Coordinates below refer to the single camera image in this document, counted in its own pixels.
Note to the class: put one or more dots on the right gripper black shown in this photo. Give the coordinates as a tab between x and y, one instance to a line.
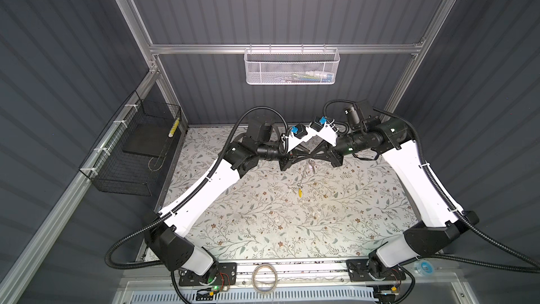
333	155

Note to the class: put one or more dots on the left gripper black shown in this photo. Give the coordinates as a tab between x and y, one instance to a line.
285	156

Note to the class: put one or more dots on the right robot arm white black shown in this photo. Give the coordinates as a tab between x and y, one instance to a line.
442	220

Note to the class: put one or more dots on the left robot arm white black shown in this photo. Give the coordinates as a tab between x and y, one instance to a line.
168	239

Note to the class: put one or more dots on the items in white basket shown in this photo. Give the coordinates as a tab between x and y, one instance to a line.
311	77

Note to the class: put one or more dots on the tape roll clear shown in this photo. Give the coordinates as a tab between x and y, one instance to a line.
264	279

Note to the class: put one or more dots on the yellow marker in black basket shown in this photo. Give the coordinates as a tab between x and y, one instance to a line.
174	127

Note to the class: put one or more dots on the black pad in basket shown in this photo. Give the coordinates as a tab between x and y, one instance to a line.
147	140

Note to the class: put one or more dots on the blue tape roll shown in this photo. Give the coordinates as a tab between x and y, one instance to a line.
424	267

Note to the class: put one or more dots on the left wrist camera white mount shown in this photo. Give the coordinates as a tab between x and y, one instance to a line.
297	135

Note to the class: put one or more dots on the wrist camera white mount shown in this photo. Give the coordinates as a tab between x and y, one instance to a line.
325	128
297	135

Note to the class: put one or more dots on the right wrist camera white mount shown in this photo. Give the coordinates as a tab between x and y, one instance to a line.
325	128

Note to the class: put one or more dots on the white wire mesh basket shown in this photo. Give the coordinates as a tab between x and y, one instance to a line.
263	65

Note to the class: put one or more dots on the black wire basket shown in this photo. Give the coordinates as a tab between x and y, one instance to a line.
111	170

